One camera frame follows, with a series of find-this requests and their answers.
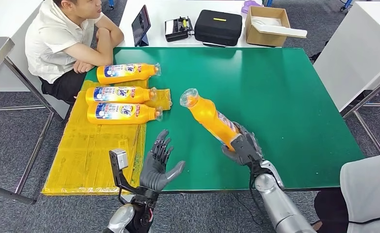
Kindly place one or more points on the purple plastic object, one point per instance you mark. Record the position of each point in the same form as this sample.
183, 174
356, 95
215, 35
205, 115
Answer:
250, 5

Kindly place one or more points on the blue metal frame leg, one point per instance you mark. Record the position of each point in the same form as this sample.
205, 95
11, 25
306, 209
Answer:
268, 2
111, 4
345, 4

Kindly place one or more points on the black tablet with blue stand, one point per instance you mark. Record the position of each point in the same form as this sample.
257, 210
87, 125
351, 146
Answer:
141, 24

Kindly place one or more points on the person's right hand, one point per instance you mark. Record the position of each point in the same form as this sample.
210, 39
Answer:
102, 32

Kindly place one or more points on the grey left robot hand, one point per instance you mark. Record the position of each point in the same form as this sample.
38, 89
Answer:
153, 175

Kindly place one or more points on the black bag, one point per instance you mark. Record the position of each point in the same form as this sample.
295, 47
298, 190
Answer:
315, 56

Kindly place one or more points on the white table with side panel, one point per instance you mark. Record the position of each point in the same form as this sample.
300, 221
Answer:
3, 16

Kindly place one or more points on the person's right forearm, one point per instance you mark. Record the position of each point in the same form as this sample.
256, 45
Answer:
106, 49

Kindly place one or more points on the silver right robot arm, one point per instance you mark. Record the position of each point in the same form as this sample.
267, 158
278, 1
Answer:
280, 205

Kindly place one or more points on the green table mat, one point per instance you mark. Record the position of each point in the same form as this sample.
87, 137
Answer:
289, 112

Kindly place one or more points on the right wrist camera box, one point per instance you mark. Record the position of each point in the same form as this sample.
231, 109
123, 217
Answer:
241, 146

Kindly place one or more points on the person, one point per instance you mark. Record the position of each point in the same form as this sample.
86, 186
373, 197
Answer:
370, 193
51, 45

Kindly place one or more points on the yellow plastic sheet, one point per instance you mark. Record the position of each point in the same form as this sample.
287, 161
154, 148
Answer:
90, 154

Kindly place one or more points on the white foam board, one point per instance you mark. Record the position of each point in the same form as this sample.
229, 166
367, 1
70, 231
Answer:
283, 31

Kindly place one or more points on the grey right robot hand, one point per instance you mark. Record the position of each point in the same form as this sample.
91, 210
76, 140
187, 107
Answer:
256, 144

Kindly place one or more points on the orange detergent bottle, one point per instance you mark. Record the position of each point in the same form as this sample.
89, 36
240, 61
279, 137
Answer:
145, 71
141, 95
145, 114
206, 115

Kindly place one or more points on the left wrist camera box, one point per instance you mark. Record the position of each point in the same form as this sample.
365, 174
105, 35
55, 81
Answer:
120, 159

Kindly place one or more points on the brown cardboard box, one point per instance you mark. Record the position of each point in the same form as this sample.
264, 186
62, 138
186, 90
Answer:
264, 39

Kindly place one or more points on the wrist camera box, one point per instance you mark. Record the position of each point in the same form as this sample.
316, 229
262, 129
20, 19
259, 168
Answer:
241, 146
120, 159

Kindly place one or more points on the black hard carry case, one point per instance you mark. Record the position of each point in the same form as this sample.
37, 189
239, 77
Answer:
218, 29

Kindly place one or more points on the white table foot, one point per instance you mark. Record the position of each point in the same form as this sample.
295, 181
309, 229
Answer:
131, 197

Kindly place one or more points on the person's left hand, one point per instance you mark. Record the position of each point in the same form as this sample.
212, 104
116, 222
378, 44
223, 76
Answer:
83, 67

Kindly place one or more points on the white table with metal legs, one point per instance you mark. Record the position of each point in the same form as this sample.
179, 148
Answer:
354, 48

